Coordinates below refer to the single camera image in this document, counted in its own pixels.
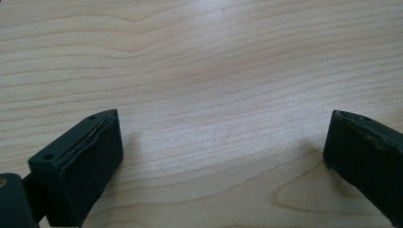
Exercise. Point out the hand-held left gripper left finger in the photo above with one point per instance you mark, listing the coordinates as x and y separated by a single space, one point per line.
84 164

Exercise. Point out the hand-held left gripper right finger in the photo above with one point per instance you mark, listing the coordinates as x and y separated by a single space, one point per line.
364 152

